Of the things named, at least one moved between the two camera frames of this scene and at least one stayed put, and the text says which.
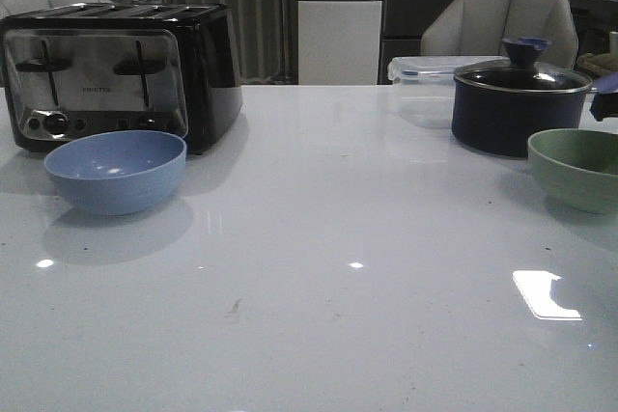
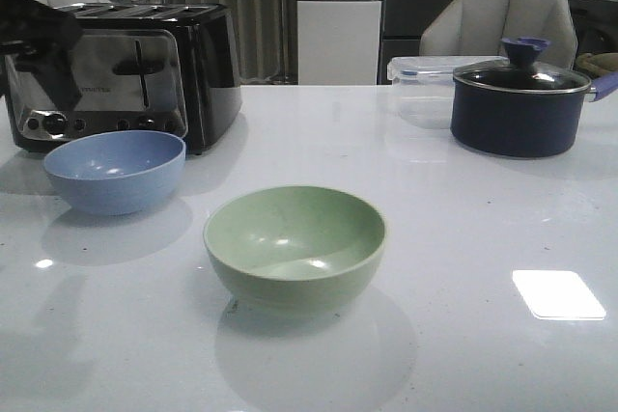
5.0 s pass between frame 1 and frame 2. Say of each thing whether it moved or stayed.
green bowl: moved
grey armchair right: stayed
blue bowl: stayed
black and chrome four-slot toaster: stayed
